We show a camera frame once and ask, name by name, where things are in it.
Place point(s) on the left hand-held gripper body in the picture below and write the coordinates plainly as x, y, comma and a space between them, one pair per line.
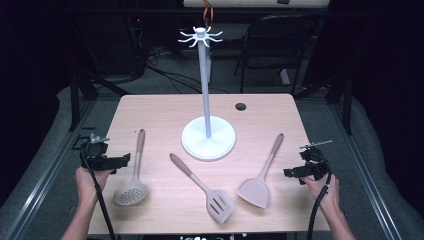
95, 156

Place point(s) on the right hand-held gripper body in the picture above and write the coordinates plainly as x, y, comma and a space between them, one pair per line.
315, 165

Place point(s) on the white utensil stand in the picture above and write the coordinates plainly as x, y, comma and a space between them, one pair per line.
208, 146

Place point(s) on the person's left hand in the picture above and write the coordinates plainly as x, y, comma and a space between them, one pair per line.
85, 185

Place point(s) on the person's right hand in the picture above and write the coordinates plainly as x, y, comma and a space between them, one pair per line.
328, 196

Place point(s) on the black tape strip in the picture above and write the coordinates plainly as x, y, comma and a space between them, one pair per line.
88, 128

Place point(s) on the black metal floor stand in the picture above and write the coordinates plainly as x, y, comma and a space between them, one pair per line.
348, 103
74, 100

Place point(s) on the white floor power strip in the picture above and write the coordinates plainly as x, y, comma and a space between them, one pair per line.
285, 77

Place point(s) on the dark equipment rack red light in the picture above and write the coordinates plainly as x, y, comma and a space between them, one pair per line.
137, 40

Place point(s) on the black folding chair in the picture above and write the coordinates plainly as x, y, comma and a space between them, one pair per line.
276, 43

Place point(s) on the aluminium floor rail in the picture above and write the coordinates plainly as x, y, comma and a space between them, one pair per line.
43, 181
366, 180

